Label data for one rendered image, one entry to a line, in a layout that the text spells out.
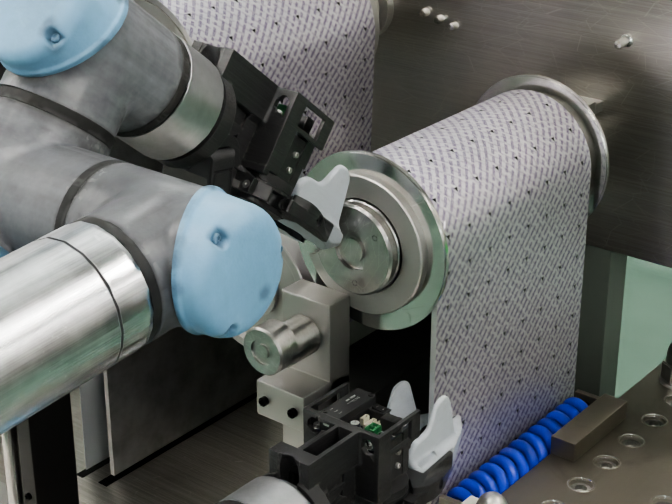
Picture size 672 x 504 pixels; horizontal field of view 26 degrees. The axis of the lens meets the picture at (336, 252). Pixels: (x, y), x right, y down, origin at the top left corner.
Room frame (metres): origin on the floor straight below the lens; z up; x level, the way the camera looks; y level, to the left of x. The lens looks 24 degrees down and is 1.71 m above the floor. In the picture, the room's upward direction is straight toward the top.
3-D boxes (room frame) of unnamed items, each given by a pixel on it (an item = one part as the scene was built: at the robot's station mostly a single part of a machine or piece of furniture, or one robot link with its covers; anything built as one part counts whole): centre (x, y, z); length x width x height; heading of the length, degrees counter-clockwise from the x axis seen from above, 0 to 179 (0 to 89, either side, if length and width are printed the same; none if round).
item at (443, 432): (0.99, -0.08, 1.11); 0.09 x 0.03 x 0.06; 141
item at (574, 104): (1.24, -0.18, 1.25); 0.15 x 0.01 x 0.15; 52
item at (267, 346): (1.00, 0.05, 1.18); 0.04 x 0.02 x 0.04; 52
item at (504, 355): (1.10, -0.15, 1.11); 0.23 x 0.01 x 0.18; 142
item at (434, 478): (0.95, -0.06, 1.09); 0.09 x 0.05 x 0.02; 141
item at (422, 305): (1.04, -0.03, 1.25); 0.15 x 0.01 x 0.15; 52
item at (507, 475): (1.09, -0.16, 1.03); 0.21 x 0.04 x 0.03; 142
